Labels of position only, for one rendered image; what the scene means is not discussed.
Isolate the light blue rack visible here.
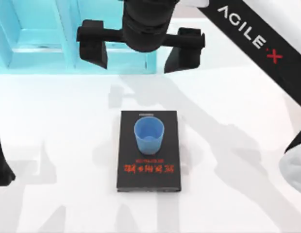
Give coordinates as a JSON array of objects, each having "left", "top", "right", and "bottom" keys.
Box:
[{"left": 0, "top": 0, "right": 158, "bottom": 76}]

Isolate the blue cup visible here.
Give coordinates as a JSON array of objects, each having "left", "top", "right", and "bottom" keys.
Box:
[{"left": 134, "top": 116, "right": 165, "bottom": 155}]

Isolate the black book with red lettering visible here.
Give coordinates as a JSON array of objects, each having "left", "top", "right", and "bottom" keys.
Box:
[{"left": 116, "top": 110, "right": 184, "bottom": 194}]

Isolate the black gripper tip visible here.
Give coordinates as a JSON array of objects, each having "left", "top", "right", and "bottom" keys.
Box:
[{"left": 0, "top": 123, "right": 17, "bottom": 188}]

